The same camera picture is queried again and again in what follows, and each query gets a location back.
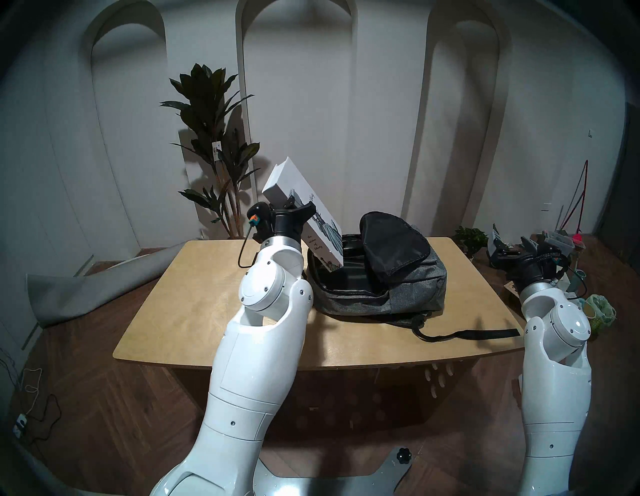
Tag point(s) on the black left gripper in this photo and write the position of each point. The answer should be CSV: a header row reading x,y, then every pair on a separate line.
x,y
282,225

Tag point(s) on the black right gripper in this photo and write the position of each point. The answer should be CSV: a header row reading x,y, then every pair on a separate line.
x,y
522,262

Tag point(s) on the white Statue of Liberty book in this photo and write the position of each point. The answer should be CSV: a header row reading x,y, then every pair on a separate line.
x,y
280,180

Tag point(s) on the grey black backpack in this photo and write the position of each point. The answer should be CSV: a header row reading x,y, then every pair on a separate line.
x,y
415,290

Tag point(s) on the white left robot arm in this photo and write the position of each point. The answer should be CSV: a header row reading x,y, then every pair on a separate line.
x,y
260,360

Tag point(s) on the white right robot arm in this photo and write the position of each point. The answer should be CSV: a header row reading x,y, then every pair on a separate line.
x,y
555,380

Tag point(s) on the green mesh bag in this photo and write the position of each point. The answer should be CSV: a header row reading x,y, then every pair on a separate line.
x,y
602,310

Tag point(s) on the bushy small potted plant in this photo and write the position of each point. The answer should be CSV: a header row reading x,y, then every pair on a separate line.
x,y
470,235

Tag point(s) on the clear plastic bin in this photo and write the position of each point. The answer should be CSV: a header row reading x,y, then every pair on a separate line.
x,y
562,242

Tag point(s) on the brown cardboard box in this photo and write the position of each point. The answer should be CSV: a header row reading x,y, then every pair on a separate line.
x,y
511,291

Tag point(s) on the red broom with dustpan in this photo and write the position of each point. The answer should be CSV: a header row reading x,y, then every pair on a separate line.
x,y
580,231

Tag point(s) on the white open box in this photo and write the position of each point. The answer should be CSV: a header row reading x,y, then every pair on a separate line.
x,y
566,285

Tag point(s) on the teal vase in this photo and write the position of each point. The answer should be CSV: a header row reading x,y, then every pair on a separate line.
x,y
580,280

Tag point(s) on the dark door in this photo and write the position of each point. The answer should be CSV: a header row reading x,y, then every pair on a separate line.
x,y
625,200

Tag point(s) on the tall dark leafy plant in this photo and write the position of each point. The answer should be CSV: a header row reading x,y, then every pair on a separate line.
x,y
205,90

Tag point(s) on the rolled grey mat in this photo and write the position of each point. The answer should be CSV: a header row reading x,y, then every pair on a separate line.
x,y
75,295

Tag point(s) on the white power strip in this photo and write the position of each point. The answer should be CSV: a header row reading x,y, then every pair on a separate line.
x,y
20,425

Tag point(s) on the black base plate knob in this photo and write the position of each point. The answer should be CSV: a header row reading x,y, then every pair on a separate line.
x,y
403,455

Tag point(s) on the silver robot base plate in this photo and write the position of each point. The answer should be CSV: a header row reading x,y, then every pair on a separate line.
x,y
350,485

